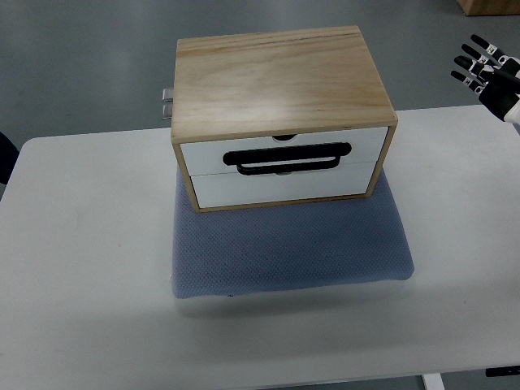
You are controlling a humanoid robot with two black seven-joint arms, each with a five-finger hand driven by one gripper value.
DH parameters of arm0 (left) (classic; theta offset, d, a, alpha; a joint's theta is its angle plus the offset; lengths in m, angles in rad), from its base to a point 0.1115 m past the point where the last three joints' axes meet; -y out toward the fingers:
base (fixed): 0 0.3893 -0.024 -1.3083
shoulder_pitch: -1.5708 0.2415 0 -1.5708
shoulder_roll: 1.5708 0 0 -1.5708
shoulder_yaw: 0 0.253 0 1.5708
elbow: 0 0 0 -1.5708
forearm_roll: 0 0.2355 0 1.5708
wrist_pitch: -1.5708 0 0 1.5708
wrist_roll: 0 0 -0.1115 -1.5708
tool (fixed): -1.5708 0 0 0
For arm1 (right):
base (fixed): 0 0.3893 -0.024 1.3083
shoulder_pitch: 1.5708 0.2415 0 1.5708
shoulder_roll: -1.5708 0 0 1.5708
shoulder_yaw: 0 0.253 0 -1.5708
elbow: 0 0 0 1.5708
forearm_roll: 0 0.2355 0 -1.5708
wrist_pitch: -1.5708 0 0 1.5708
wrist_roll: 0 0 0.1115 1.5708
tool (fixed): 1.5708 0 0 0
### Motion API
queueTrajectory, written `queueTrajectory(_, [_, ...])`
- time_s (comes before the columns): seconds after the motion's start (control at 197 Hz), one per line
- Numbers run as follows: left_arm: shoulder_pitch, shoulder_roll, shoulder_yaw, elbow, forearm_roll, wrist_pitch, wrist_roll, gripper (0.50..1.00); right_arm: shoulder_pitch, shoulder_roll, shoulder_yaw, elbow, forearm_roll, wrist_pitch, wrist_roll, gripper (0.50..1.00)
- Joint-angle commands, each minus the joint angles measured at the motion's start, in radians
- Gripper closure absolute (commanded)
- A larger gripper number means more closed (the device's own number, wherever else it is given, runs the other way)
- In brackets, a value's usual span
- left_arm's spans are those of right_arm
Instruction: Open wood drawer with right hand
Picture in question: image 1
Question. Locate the cardboard box corner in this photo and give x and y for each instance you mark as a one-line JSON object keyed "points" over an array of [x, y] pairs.
{"points": [[489, 7]]}

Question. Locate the wooden drawer cabinet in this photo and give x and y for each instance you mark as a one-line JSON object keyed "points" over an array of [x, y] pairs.
{"points": [[277, 84]]}

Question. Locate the white drawer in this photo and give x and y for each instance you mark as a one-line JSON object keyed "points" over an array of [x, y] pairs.
{"points": [[206, 158]]}

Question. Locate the black table control panel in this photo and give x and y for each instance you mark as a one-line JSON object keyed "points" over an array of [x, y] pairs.
{"points": [[502, 371]]}

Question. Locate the metal clamp behind cabinet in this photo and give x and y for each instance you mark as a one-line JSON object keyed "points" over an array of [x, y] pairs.
{"points": [[167, 102]]}

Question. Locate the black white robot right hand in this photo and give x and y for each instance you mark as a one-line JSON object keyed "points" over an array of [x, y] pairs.
{"points": [[492, 75]]}

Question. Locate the blue grey cushion mat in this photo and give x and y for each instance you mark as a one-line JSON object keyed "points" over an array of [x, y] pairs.
{"points": [[283, 248]]}

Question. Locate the white table leg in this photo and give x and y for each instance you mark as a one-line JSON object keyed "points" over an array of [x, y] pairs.
{"points": [[433, 382]]}

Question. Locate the black drawer handle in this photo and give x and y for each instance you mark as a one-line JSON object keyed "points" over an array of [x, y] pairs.
{"points": [[288, 159]]}

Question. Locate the dark chair edge left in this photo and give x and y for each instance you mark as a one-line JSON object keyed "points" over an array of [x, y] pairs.
{"points": [[9, 155]]}

